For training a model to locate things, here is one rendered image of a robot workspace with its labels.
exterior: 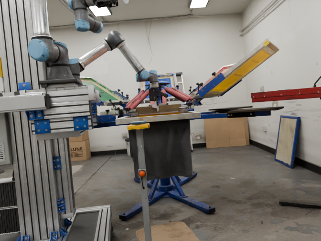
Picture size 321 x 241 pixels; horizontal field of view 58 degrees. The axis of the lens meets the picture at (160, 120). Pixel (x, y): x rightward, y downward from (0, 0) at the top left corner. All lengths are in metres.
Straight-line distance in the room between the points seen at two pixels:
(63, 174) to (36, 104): 0.61
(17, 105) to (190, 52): 5.44
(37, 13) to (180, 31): 5.32
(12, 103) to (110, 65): 5.20
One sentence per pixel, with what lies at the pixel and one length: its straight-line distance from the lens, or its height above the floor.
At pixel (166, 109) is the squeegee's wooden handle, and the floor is 1.02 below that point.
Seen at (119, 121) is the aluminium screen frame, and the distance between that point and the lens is 1.99.
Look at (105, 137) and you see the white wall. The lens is 6.86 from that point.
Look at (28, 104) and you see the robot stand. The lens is 1.76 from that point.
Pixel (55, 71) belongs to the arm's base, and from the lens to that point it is 1.86.
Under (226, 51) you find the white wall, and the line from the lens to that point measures 6.96.
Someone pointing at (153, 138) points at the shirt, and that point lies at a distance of 2.07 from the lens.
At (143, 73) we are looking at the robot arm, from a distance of 2.38.
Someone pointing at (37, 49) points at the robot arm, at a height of 1.42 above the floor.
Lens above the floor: 1.06
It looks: 3 degrees down
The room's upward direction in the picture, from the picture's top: 5 degrees counter-clockwise
